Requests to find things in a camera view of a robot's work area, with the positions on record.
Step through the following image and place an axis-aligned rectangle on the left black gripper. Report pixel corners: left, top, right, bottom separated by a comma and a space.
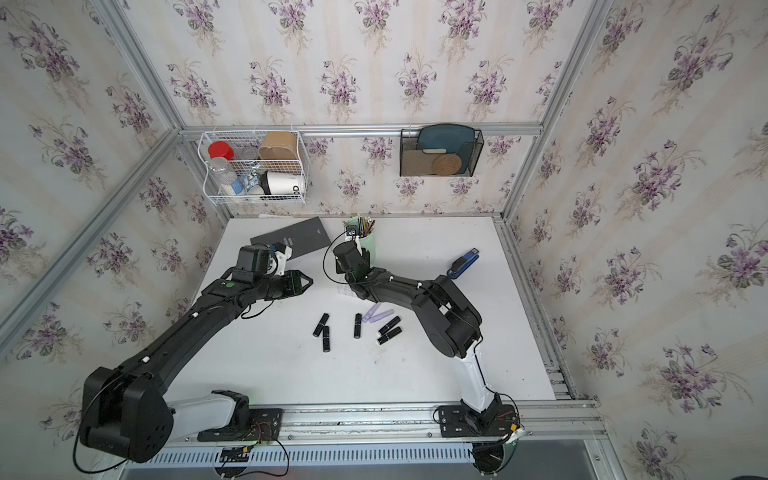
254, 270, 317, 303

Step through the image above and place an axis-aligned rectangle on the black lipstick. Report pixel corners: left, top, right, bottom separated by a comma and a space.
377, 327, 402, 345
322, 325, 331, 353
313, 313, 330, 337
379, 316, 401, 335
353, 313, 363, 339

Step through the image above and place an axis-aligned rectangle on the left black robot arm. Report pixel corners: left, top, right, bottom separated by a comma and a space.
76, 269, 313, 463

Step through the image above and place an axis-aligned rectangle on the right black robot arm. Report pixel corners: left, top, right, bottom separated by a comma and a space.
336, 265, 502, 416

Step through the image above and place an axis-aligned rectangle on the teal plate in organizer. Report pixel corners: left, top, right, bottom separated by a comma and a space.
416, 123, 475, 175

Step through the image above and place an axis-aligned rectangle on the green pen cup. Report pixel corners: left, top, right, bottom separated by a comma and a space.
343, 216, 376, 264

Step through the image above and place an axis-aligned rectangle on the dark grey notebook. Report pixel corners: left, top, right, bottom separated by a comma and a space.
250, 217, 331, 259

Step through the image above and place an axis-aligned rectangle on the white cylindrical cup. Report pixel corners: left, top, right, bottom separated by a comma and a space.
260, 170, 306, 196

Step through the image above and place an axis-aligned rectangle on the blue black stapler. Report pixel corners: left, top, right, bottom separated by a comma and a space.
446, 248, 479, 279

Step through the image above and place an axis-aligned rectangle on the clear plastic bottle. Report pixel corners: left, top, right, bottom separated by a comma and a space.
209, 157, 244, 196

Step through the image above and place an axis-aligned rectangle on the round woven coaster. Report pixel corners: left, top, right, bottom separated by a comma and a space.
431, 154, 462, 176

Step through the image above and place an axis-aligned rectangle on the red lidded jar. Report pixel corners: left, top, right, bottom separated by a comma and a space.
207, 141, 235, 161

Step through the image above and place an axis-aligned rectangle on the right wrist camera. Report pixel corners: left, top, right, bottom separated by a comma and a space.
333, 227, 371, 280

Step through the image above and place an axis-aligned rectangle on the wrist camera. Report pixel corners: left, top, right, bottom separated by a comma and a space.
333, 227, 371, 280
231, 242, 292, 283

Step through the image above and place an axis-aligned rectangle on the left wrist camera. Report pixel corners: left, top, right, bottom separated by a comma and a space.
231, 242, 292, 283

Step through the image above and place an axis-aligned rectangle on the white wire wall basket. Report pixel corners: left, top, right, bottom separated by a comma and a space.
197, 129, 310, 205

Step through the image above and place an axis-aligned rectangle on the black mesh wall organizer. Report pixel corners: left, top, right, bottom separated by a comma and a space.
399, 127, 485, 177

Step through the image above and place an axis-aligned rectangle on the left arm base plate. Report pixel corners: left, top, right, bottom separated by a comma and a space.
196, 408, 284, 443

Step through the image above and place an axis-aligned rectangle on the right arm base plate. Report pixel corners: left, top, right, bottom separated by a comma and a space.
433, 404, 521, 438

